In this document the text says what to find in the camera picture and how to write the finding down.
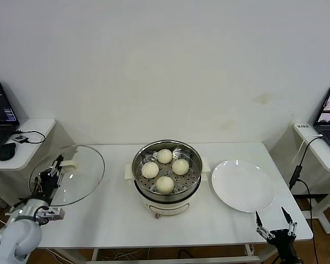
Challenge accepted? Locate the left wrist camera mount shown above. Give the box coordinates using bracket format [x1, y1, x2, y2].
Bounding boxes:
[35, 206, 65, 224]

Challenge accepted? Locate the tangled thin white cable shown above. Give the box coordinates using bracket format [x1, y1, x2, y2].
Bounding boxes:
[97, 248, 146, 261]

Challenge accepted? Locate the white laptop cable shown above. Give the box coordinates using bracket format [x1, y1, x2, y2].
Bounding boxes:
[291, 134, 322, 166]

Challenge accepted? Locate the black cable with adapter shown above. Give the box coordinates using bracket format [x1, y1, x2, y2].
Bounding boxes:
[289, 135, 325, 264]

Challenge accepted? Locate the glass lid with cream handle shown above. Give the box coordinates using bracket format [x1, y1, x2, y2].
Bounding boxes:
[29, 145, 105, 206]

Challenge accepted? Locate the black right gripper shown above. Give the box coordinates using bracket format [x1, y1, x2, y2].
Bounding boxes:
[254, 207, 303, 264]

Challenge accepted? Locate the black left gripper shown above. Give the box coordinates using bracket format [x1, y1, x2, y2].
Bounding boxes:
[39, 155, 64, 198]

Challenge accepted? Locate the black computer mouse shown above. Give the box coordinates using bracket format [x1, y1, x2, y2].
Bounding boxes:
[0, 142, 17, 162]

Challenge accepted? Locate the stainless steel steamer basket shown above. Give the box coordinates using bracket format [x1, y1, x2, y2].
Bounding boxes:
[131, 139, 203, 200]

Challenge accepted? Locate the black hub cable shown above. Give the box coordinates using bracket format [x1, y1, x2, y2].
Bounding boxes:
[15, 129, 46, 145]

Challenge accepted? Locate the white side desk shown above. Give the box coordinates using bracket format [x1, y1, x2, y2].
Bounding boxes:
[0, 118, 57, 210]
[293, 122, 330, 234]

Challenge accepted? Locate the white work table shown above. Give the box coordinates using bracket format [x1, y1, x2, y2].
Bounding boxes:
[34, 141, 314, 264]

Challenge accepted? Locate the white round plate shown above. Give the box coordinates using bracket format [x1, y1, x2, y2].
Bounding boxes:
[211, 158, 276, 213]

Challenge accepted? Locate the white steamed baozi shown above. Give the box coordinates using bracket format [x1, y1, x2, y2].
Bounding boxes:
[141, 162, 160, 179]
[157, 148, 173, 164]
[172, 159, 190, 176]
[156, 176, 174, 194]

